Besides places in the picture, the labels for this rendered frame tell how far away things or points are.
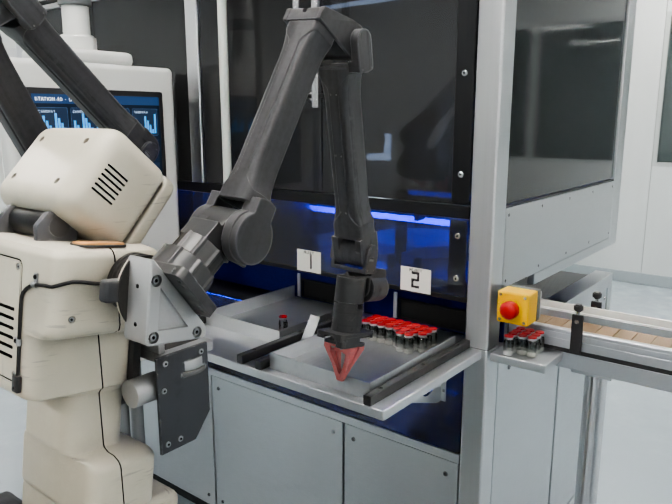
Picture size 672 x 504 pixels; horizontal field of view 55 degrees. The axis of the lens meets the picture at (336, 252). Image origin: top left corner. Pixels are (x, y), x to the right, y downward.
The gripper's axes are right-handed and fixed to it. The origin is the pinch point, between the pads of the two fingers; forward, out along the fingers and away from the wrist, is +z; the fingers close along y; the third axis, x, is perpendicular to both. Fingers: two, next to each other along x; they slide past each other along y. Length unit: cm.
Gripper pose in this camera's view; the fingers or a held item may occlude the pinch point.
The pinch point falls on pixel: (340, 376)
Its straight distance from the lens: 126.8
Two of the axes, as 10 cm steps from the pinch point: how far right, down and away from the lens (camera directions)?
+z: -1.1, 9.9, 0.7
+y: 6.0, 0.1, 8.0
